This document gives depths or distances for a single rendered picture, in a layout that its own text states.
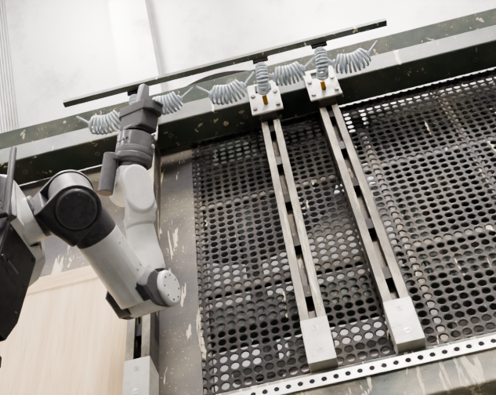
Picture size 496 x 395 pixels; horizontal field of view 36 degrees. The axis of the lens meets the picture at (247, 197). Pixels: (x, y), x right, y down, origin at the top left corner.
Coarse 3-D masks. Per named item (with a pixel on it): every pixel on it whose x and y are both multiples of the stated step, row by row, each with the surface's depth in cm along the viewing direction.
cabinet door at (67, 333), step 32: (32, 288) 209; (64, 288) 206; (96, 288) 203; (32, 320) 199; (64, 320) 196; (96, 320) 193; (0, 352) 192; (32, 352) 189; (64, 352) 187; (96, 352) 184; (0, 384) 183; (32, 384) 181; (64, 384) 178; (96, 384) 176
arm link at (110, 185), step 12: (108, 156) 170; (120, 156) 170; (132, 156) 170; (144, 156) 171; (108, 168) 169; (120, 168) 169; (108, 180) 168; (108, 192) 168; (120, 192) 169; (120, 204) 174
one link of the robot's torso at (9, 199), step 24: (0, 192) 145; (0, 216) 138; (24, 216) 145; (0, 240) 137; (24, 240) 145; (0, 264) 136; (24, 264) 145; (0, 288) 135; (24, 288) 144; (0, 312) 135; (0, 336) 138
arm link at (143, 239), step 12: (132, 228) 166; (144, 228) 166; (132, 240) 166; (144, 240) 166; (156, 240) 168; (144, 252) 165; (156, 252) 166; (144, 264) 164; (156, 264) 165; (132, 312) 161; (144, 312) 161
